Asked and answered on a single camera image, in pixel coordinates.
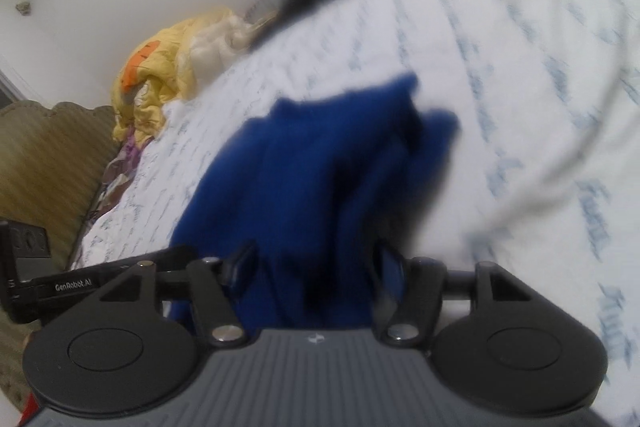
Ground yellow quilt with orange patch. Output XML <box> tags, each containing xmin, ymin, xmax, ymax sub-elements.
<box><xmin>111</xmin><ymin>7</ymin><xmax>251</xmax><ymax>142</ymax></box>

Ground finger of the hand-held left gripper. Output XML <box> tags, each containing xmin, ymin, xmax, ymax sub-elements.
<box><xmin>107</xmin><ymin>245</ymin><xmax>198</xmax><ymax>270</ymax></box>

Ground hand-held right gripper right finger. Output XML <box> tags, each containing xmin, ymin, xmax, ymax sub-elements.
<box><xmin>372</xmin><ymin>239</ymin><xmax>532</xmax><ymax>349</ymax></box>

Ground white printed bed blanket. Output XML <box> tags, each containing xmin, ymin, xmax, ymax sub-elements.
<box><xmin>67</xmin><ymin>0</ymin><xmax>640</xmax><ymax>427</ymax></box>

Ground beige padded headboard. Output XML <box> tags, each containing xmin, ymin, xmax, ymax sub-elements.
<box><xmin>0</xmin><ymin>101</ymin><xmax>122</xmax><ymax>273</ymax></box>

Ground purple floral bedsheet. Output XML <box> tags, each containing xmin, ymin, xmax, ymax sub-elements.
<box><xmin>82</xmin><ymin>127</ymin><xmax>151</xmax><ymax>238</ymax></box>

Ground blue fleece garment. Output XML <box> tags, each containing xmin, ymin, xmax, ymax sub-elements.
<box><xmin>170</xmin><ymin>72</ymin><xmax>461</xmax><ymax>333</ymax></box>

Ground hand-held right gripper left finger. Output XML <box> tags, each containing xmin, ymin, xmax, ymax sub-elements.
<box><xmin>97</xmin><ymin>241</ymin><xmax>261</xmax><ymax>349</ymax></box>

